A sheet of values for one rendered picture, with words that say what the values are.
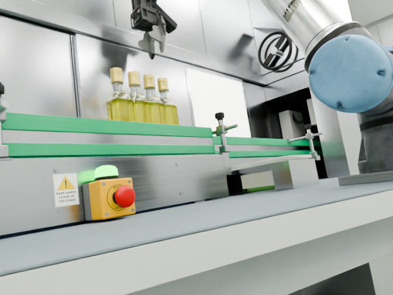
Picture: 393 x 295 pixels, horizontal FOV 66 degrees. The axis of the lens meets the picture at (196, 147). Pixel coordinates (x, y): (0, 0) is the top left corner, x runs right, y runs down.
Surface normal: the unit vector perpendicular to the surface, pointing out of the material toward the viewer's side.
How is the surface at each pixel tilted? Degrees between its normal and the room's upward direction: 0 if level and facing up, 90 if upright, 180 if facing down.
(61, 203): 90
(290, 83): 90
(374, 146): 71
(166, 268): 90
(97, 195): 90
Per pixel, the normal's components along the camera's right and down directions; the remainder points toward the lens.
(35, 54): 0.71, -0.20
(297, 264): 0.47, -0.19
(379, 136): -0.82, -0.28
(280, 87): -0.70, 0.00
